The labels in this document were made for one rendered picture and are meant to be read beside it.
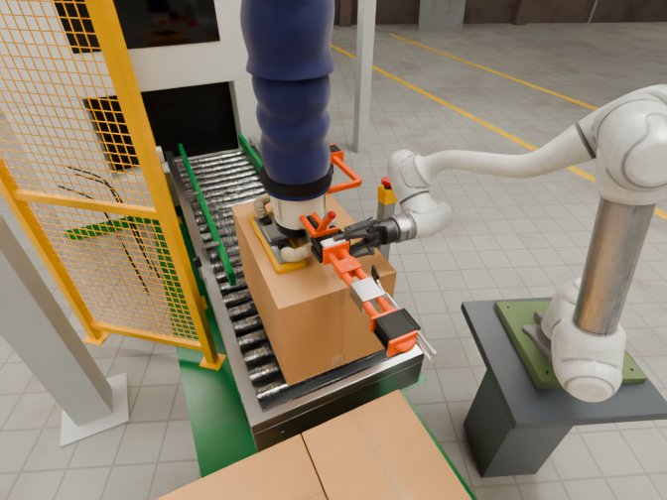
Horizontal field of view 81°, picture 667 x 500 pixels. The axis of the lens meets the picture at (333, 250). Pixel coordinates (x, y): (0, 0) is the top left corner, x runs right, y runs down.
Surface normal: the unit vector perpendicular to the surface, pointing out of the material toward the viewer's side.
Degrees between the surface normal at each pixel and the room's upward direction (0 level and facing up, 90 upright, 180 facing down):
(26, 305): 90
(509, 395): 0
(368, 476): 0
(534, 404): 0
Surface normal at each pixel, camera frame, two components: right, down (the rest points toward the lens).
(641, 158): -0.32, 0.48
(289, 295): 0.00, -0.78
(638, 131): -0.70, -0.54
